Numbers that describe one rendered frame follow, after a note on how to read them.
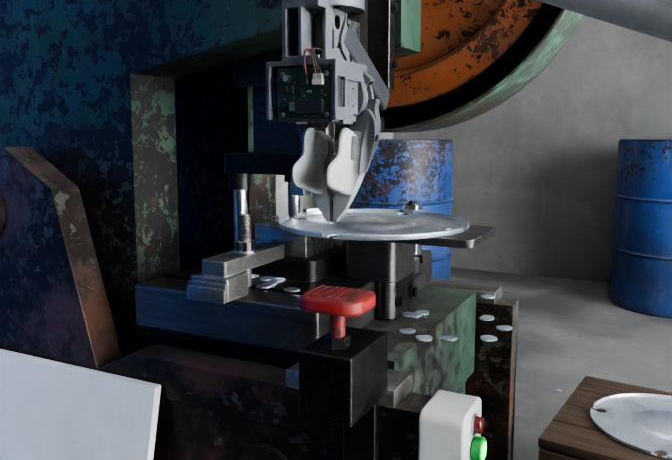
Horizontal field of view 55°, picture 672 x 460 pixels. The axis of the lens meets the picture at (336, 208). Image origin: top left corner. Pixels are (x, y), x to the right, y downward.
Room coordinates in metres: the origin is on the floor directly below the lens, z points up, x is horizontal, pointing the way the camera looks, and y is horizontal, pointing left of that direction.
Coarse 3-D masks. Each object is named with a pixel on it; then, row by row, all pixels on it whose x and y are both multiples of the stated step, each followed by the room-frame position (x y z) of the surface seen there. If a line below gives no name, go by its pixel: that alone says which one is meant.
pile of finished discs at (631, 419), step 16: (608, 400) 1.32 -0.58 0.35; (624, 400) 1.32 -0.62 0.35; (640, 400) 1.32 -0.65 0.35; (656, 400) 1.32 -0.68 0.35; (592, 416) 1.24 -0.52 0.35; (608, 416) 1.24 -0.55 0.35; (624, 416) 1.24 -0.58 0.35; (640, 416) 1.23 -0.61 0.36; (656, 416) 1.23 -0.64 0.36; (608, 432) 1.17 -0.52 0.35; (624, 432) 1.17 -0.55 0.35; (640, 432) 1.17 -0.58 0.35; (656, 432) 1.16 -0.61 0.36; (640, 448) 1.10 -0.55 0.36; (656, 448) 1.11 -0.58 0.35
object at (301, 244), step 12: (264, 228) 0.98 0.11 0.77; (264, 240) 0.98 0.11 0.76; (276, 240) 0.97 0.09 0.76; (288, 240) 0.96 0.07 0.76; (300, 240) 0.95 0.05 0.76; (312, 240) 0.97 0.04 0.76; (324, 240) 1.00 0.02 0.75; (336, 240) 1.04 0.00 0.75; (288, 252) 0.96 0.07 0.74; (300, 252) 0.95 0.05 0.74; (312, 252) 0.97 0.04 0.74
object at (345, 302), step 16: (320, 288) 0.66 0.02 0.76; (336, 288) 0.66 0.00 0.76; (352, 288) 0.66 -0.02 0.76; (304, 304) 0.63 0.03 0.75; (320, 304) 0.62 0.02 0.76; (336, 304) 0.61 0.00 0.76; (352, 304) 0.61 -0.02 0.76; (368, 304) 0.62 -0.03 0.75; (336, 320) 0.63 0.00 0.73; (336, 336) 0.63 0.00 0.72
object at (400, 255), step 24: (408, 240) 0.88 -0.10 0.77; (432, 240) 0.87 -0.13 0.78; (456, 240) 0.85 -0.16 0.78; (480, 240) 0.88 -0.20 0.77; (360, 264) 0.94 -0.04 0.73; (384, 264) 0.92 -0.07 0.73; (408, 264) 0.97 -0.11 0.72; (384, 288) 0.92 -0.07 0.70; (408, 288) 0.97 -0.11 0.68; (384, 312) 0.92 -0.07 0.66
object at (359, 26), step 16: (256, 96) 0.99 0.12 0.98; (272, 96) 0.97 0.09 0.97; (256, 112) 0.99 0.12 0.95; (256, 128) 0.99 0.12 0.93; (272, 128) 0.98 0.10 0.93; (288, 128) 0.96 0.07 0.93; (336, 128) 0.96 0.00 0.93; (256, 144) 0.99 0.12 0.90; (272, 144) 0.98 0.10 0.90; (288, 144) 0.96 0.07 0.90
